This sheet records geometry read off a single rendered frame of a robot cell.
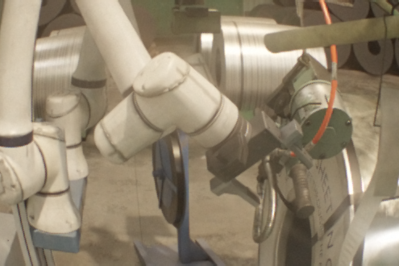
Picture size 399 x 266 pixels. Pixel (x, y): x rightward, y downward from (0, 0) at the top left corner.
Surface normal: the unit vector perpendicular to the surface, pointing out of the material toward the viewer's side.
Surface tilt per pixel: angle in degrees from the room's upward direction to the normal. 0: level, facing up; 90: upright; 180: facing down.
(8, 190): 98
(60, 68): 71
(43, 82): 86
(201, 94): 79
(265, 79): 94
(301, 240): 85
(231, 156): 50
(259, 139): 115
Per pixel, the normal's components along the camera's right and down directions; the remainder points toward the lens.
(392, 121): -0.26, -0.33
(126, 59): 0.04, -0.01
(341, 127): 0.07, 0.62
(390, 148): -0.30, 0.12
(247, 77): 0.12, 0.29
